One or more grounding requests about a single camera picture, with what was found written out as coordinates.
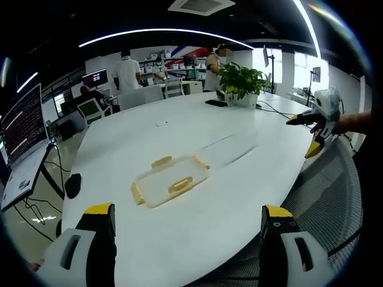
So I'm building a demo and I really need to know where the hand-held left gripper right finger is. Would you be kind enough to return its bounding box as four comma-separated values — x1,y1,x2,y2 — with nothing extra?
258,204,336,287

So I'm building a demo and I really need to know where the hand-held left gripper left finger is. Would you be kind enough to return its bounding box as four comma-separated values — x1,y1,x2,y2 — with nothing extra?
35,202,117,287

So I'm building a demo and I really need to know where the clear lid with plastic buckles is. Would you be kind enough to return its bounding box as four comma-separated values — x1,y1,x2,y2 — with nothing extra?
130,154,211,209

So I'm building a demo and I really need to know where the person's right hand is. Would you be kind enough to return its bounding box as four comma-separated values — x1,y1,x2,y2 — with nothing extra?
309,115,342,135

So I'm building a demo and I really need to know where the device on tripod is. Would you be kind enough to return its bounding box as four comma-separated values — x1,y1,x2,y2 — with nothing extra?
309,66,322,106

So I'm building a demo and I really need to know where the grey mesh chair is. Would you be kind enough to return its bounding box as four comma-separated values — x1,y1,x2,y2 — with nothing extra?
209,136,364,283

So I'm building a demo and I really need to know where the black computer mouse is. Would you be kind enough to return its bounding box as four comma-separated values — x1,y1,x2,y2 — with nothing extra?
64,173,82,200

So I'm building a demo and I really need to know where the monitor on pole stand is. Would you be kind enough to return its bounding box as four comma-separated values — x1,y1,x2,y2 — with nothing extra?
262,44,276,94

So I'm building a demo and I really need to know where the green potted plant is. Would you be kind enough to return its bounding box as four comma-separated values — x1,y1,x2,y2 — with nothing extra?
217,62,272,109

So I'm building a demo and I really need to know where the white office chair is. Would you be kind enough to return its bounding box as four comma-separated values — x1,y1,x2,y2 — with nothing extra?
164,78,184,99
117,84,165,112
77,97,114,126

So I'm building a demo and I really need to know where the storage shelf with boxes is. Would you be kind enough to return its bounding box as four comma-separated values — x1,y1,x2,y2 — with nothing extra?
138,47,208,81

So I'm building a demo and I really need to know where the open laptop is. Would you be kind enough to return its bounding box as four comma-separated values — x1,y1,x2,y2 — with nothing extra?
0,83,52,212

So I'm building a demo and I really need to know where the ceiling air vent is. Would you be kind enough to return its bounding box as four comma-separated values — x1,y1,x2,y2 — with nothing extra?
167,0,236,16

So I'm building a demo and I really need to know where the curved ceiling light strip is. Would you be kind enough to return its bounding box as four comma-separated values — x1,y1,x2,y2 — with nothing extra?
78,28,255,50

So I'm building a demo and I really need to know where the black monitor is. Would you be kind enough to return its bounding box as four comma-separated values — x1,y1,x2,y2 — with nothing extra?
81,69,108,89

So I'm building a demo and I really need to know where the black cable on table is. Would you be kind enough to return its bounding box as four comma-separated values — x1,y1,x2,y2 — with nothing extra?
256,100,302,118

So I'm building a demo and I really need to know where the black floor cable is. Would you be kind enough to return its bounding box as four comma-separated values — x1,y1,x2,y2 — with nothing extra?
13,143,72,243

